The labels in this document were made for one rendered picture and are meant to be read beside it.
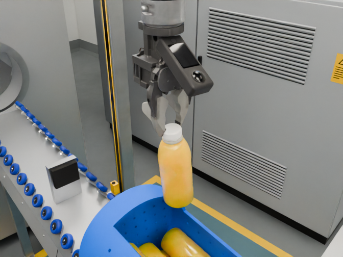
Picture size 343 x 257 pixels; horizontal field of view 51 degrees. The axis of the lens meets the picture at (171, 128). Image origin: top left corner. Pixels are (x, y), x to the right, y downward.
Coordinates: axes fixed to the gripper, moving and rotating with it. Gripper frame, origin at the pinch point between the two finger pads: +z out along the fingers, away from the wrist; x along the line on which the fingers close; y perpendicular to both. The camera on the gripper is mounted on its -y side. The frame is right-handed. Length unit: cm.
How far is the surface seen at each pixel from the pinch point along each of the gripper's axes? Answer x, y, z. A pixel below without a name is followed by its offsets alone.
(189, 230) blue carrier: -8.2, 2.6, 35.5
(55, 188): 9, 51, 43
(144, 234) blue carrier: 1.3, 10.0, 36.5
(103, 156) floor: -76, 186, 141
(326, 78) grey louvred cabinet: -128, 34, 34
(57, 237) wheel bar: 16, 36, 50
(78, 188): 1, 51, 47
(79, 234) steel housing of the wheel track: 10, 33, 50
